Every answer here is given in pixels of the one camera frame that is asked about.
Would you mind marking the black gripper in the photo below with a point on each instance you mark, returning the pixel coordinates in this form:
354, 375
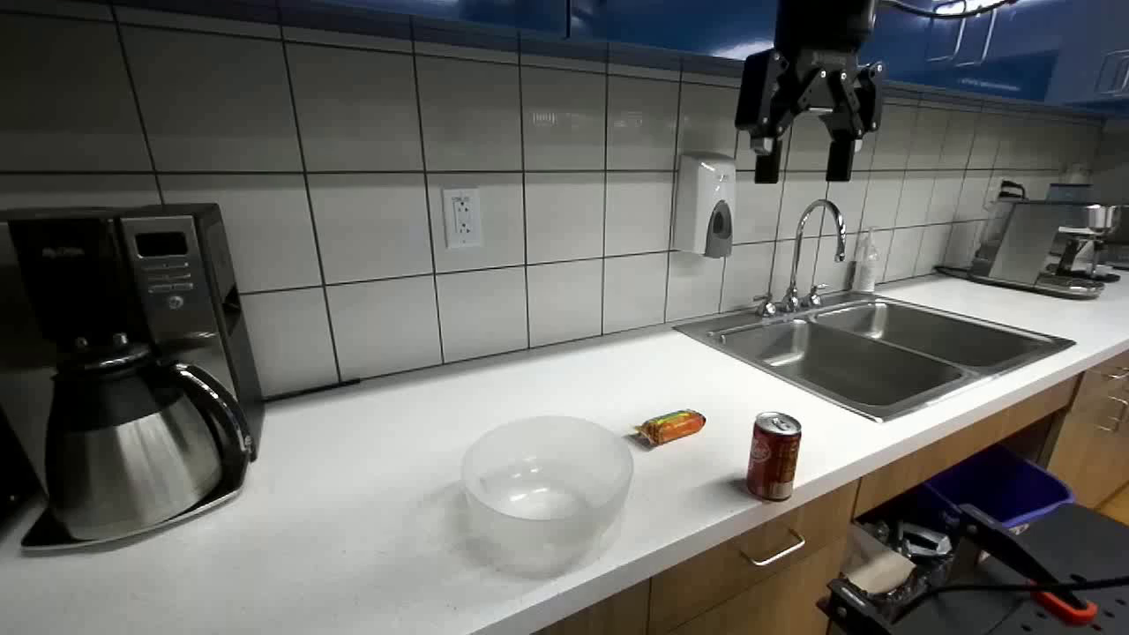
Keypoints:
826, 30

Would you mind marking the orange snack packet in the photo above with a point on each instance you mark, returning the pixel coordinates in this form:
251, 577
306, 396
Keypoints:
672, 429

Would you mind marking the clear plastic bowl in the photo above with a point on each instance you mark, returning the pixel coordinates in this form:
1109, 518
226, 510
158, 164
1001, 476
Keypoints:
549, 496

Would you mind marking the chrome gooseneck faucet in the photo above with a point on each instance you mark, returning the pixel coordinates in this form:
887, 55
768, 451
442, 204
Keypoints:
801, 241

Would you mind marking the clear soap bottle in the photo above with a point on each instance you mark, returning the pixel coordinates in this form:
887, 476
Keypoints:
865, 272

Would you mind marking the chrome faucet knob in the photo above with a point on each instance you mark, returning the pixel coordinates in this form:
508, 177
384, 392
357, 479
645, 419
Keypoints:
812, 296
768, 305

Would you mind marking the stainless steel double sink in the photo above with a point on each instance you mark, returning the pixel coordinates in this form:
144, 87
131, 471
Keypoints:
869, 358

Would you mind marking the silver countertop appliance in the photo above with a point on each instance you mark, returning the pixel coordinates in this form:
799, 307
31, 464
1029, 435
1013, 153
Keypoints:
1035, 241

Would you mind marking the red soda can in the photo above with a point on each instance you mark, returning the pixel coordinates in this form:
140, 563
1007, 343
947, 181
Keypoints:
774, 461

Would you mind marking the white power outlet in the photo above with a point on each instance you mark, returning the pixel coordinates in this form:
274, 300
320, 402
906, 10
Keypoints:
464, 218

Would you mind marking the blue plastic bin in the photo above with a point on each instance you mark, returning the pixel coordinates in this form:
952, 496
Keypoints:
996, 484

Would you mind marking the white block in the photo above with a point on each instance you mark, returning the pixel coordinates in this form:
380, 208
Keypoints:
881, 574

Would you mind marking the wooden base cabinets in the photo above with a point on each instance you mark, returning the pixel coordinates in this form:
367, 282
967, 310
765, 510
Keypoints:
727, 584

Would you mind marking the black robot stand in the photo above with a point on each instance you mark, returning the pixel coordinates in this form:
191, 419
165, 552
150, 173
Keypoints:
1010, 577

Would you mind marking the black coffee maker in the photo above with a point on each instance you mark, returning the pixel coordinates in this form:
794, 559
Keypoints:
165, 276

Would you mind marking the stainless steel carafe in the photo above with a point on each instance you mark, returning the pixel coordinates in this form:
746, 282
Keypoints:
125, 451

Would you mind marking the black boxy appliance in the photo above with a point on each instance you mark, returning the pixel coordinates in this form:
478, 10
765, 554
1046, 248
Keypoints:
14, 471

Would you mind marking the white wall soap dispenser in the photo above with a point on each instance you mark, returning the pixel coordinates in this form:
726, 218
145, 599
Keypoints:
705, 204

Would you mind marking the blue wall cabinets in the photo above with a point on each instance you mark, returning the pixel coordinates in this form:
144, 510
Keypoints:
472, 14

